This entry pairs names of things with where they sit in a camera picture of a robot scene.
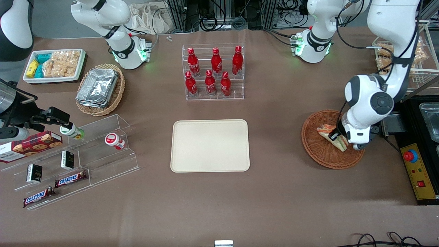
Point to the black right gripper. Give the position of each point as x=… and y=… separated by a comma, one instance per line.
x=21, y=112

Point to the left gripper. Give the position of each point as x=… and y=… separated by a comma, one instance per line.
x=333, y=136

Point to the triangle sandwich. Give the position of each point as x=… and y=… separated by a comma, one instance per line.
x=325, y=130

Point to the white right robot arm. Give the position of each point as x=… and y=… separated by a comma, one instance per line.
x=103, y=13

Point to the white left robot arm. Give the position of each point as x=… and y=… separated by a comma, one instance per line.
x=394, y=20

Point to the brown round wicker basket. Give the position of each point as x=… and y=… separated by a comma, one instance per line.
x=322, y=154

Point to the aluminium foil tray stack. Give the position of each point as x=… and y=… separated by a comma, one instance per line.
x=97, y=87

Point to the light oval wicker basket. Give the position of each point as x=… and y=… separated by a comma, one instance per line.
x=118, y=92

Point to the beige plastic tray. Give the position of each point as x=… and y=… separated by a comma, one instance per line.
x=210, y=145

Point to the white bottle green cap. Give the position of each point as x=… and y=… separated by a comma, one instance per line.
x=70, y=131

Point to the red tartan cookie box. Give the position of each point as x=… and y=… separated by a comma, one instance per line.
x=31, y=145

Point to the white snack bin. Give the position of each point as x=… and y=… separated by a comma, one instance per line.
x=29, y=80

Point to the small black box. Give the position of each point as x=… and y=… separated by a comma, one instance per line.
x=34, y=173
x=67, y=160

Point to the teal snack packet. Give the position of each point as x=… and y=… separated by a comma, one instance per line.
x=43, y=57
x=39, y=71

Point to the bagged rice crackers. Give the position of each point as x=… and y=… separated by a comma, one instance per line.
x=51, y=68
x=68, y=60

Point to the yellow snack packet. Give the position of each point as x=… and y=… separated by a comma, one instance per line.
x=32, y=68

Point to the small white bottle red cap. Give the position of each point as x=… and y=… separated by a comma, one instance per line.
x=115, y=140

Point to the snickers chocolate bar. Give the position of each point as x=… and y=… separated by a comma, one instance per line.
x=37, y=197
x=70, y=179

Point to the clear acrylic stepped shelf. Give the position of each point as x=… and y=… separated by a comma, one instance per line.
x=109, y=164

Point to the red emergency stop button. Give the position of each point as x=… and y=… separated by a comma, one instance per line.
x=408, y=156

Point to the black sealing machine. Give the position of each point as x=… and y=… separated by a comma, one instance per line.
x=410, y=113

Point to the bagged brown pastry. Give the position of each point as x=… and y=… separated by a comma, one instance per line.
x=421, y=51
x=384, y=49
x=384, y=65

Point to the yellow control panel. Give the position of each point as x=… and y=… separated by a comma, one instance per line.
x=420, y=171

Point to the metal pan in machine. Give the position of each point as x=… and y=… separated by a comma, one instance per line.
x=430, y=120

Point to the clear acrylic bottle rack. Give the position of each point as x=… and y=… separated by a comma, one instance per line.
x=236, y=92

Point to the red cola bottle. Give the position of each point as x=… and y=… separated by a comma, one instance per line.
x=193, y=63
x=210, y=85
x=225, y=85
x=190, y=85
x=216, y=63
x=237, y=61

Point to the beige cloth bag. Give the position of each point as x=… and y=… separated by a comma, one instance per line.
x=151, y=19

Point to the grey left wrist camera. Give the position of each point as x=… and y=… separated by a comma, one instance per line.
x=359, y=147

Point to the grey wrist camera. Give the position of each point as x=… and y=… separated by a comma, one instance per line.
x=359, y=147
x=13, y=134

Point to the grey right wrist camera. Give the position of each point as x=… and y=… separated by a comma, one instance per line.
x=13, y=134

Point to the black bracket with metal plate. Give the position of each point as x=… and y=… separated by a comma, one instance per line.
x=391, y=123

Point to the aluminium frame profile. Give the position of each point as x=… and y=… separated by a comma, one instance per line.
x=270, y=13
x=176, y=15

